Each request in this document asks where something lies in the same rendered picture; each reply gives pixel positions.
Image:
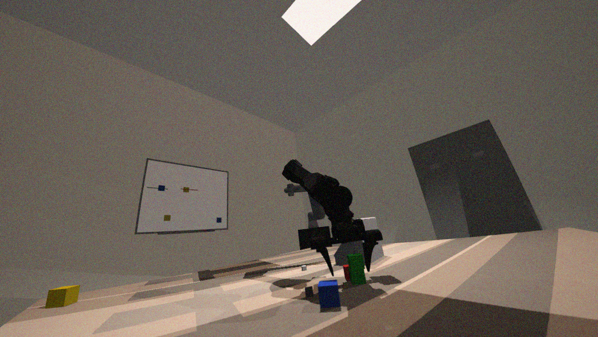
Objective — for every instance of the green block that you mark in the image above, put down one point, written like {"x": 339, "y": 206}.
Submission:
{"x": 357, "y": 277}
{"x": 355, "y": 261}

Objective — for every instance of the blue block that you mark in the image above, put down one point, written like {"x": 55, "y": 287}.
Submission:
{"x": 328, "y": 294}

